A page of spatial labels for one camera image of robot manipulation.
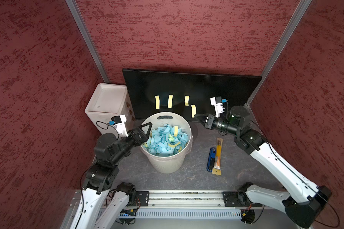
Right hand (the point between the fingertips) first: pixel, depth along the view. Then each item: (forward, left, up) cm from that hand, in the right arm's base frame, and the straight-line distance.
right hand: (192, 121), depth 64 cm
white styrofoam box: (+25, +49, -10) cm, 56 cm away
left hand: (-3, +21, 0) cm, 21 cm away
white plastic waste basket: (-13, +9, -18) cm, 24 cm away
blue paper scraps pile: (-3, +12, -12) cm, 18 cm away
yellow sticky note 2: (+3, +8, -13) cm, 15 cm away
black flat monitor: (+29, +21, -7) cm, 37 cm away
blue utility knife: (-6, -14, -33) cm, 36 cm away
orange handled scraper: (-11, -16, -35) cm, 40 cm away
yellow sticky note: (-5, +9, -13) cm, 17 cm away
